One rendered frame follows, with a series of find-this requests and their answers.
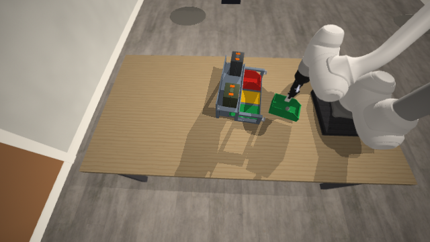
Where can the red bin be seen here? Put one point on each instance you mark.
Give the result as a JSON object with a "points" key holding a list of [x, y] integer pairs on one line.
{"points": [[252, 80]]}

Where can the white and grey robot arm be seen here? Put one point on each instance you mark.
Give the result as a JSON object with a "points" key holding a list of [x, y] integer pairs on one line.
{"points": [[357, 93]]}

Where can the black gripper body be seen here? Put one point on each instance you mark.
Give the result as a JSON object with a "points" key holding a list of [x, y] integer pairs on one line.
{"points": [[301, 79]]}

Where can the green bin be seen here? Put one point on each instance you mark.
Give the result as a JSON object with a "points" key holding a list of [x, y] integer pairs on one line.
{"points": [[278, 107]]}

